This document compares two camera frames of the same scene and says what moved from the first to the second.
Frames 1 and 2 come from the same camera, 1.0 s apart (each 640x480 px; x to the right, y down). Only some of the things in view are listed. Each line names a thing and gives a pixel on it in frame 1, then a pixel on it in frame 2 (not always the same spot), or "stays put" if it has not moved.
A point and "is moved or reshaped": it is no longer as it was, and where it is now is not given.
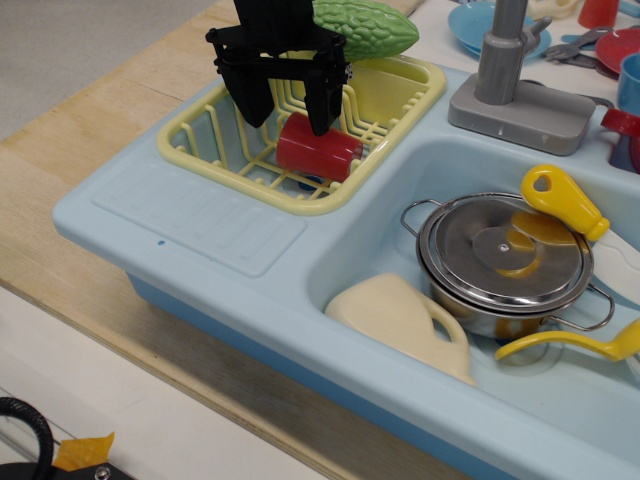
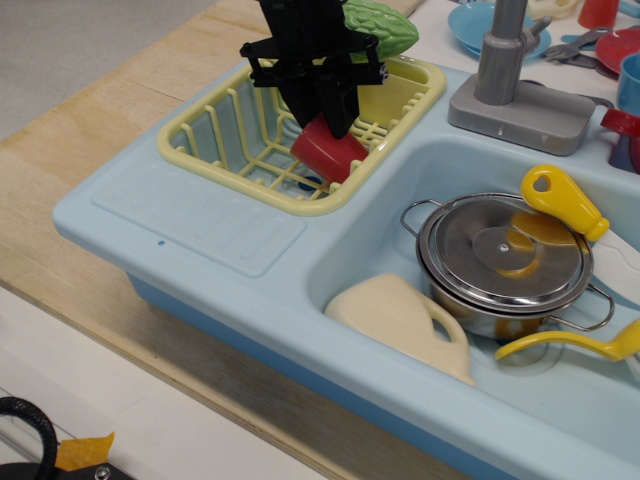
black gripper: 278,39 to 316,61
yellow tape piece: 74,454 stays put
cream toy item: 557,9 stays put
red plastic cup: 330,156 is moved or reshaped
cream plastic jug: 399,312 stays put
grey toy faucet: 497,104 stays put
